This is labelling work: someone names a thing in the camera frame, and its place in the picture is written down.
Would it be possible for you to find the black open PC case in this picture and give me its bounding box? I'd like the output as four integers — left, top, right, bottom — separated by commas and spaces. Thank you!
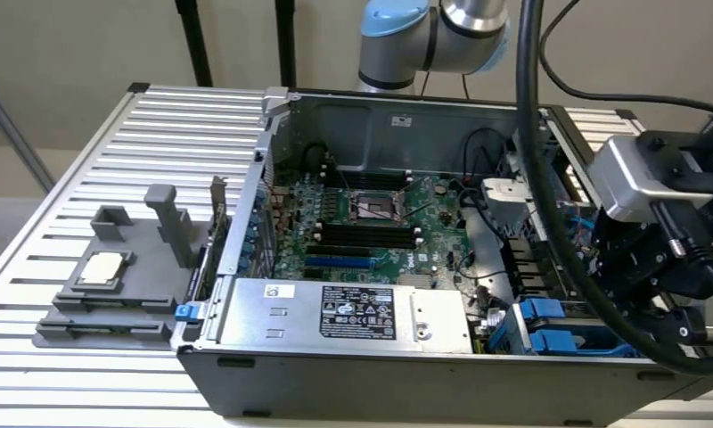
175, 86, 713, 419

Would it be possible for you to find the black RAM slots bank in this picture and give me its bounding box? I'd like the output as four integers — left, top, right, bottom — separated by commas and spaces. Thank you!
320, 221, 423, 247
331, 170, 412, 190

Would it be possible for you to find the CPU socket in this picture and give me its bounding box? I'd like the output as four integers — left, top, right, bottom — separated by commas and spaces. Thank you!
343, 186, 415, 224

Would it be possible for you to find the grey metal pole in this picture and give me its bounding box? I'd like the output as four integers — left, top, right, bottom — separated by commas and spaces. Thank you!
0, 65, 57, 193

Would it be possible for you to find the blue disk bay caddy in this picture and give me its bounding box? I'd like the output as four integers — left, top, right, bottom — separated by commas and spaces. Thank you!
487, 297, 641, 358

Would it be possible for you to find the thin black cable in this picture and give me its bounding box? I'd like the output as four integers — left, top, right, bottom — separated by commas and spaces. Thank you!
539, 0, 713, 113

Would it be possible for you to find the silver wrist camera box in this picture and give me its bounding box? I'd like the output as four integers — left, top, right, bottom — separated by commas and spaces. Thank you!
587, 136, 713, 223

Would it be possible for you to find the green motherboard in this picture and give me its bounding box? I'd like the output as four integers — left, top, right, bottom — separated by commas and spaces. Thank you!
267, 171, 483, 291

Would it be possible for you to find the thick black cable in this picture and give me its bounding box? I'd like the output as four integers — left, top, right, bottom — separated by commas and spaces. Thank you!
512, 0, 713, 376

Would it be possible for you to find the thin black internal wire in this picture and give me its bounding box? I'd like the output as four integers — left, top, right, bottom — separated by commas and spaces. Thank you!
460, 128, 516, 210

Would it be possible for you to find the blue expansion slot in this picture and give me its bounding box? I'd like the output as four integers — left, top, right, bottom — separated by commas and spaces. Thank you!
305, 255, 375, 270

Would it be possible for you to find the silver power supply unit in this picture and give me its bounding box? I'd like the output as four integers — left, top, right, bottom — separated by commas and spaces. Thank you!
204, 278, 475, 354

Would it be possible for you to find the grey parts rack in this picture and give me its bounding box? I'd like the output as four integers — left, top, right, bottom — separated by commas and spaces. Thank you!
32, 184, 213, 350

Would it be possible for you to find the silver CPU chip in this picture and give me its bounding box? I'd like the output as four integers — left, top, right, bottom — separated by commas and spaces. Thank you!
77, 251, 133, 285

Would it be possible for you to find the silver chipset heatsink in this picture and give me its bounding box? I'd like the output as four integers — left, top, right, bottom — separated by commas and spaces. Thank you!
400, 273, 436, 292

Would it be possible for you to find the silver metal bracket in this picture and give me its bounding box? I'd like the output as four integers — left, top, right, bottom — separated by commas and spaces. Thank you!
479, 177, 533, 235

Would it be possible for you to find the black stand post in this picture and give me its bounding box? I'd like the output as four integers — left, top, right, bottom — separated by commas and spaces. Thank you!
173, 0, 216, 89
271, 0, 300, 89

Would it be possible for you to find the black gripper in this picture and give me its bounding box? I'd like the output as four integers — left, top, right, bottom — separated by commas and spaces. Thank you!
589, 192, 713, 358

